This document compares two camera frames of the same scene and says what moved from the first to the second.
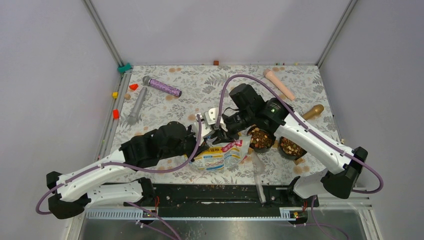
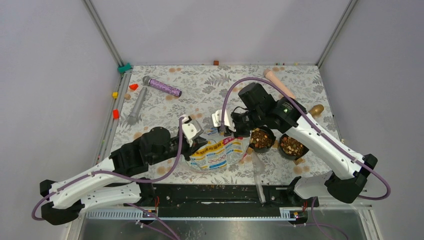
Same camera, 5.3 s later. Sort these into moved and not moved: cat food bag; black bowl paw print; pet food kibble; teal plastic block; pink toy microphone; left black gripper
Moved: cat food bag; left black gripper
Not moved: black bowl paw print; teal plastic block; pet food kibble; pink toy microphone
